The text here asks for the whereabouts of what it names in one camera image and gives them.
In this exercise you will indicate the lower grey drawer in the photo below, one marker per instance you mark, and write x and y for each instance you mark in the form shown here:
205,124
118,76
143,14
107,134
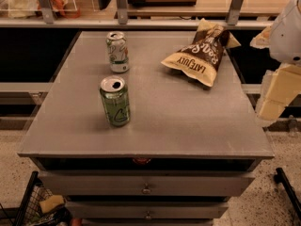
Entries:
147,210

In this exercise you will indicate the black frame bar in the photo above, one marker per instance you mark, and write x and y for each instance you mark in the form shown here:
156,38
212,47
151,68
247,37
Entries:
281,178

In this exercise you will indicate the black wire basket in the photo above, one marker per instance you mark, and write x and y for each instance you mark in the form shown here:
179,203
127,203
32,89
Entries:
29,213

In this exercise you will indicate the upper grey drawer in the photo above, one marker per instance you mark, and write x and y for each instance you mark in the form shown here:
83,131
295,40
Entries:
212,184

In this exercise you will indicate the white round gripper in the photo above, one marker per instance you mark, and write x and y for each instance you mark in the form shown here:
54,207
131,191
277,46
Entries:
287,38

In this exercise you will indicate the brown cream chip bag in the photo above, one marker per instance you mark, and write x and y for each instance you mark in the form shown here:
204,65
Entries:
201,59

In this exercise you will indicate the grey drawer cabinet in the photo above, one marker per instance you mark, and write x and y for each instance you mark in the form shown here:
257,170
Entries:
177,127

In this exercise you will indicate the grey metal shelf rail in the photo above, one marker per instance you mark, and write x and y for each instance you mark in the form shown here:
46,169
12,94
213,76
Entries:
103,25

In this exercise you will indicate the yellow sponge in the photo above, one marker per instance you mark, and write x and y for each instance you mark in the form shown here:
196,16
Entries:
51,203

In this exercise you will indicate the clear plastic bin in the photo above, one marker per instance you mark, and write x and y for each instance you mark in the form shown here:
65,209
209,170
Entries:
17,9

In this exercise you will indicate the green soda can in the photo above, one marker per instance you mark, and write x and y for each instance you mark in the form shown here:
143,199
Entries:
114,94

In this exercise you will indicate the grey drawer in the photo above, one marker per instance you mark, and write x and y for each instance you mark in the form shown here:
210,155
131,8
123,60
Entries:
147,210
212,184

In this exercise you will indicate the white green 7up can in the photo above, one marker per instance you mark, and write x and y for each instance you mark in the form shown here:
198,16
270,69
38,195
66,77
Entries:
117,51

